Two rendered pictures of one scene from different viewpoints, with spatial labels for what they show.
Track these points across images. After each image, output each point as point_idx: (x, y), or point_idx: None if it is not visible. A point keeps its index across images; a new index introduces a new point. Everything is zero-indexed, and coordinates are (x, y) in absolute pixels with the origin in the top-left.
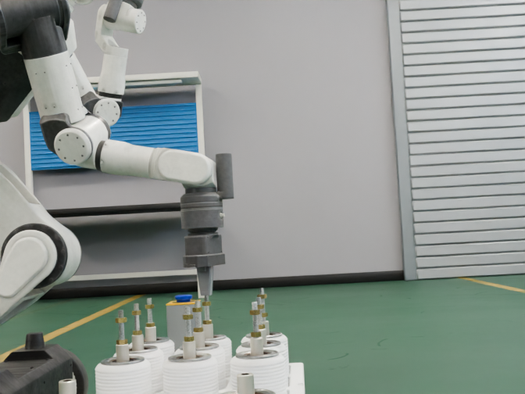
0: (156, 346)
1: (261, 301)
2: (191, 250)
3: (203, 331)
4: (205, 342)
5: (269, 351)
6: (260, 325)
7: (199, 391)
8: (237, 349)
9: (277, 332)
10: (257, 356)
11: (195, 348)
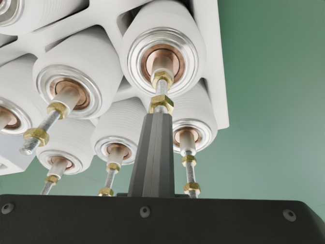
0: (15, 15)
1: (187, 180)
2: None
3: (152, 68)
4: (96, 94)
5: (75, 168)
6: (108, 172)
7: None
8: (97, 133)
9: (202, 147)
10: (46, 167)
11: (51, 99)
